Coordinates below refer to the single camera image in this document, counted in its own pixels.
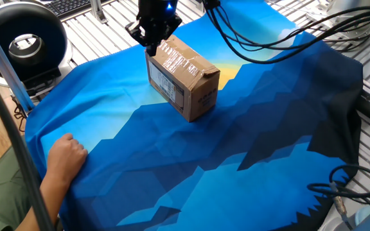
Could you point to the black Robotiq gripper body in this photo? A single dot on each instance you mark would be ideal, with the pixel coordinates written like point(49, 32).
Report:
point(156, 14)

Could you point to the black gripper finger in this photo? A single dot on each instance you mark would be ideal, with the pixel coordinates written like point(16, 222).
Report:
point(172, 25)
point(138, 32)

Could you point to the brown cardboard shipping box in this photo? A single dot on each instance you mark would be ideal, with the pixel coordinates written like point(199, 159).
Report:
point(191, 106)

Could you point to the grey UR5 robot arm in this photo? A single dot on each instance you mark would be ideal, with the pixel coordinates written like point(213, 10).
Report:
point(352, 5)

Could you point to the person's bare forearm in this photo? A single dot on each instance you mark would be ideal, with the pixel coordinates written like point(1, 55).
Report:
point(48, 205)

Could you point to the person's bare hand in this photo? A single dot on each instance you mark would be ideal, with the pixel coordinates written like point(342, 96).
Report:
point(64, 157)

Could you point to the black computer keyboard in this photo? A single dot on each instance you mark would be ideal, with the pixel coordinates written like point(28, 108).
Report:
point(69, 6)

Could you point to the blue mountain landscape cloth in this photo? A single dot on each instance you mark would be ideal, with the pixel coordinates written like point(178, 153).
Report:
point(204, 160)

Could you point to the short aluminium bracket post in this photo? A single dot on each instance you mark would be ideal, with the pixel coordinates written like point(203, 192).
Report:
point(98, 13)

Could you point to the silver aluminium frame post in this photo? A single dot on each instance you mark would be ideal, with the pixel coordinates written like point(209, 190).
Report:
point(8, 73)

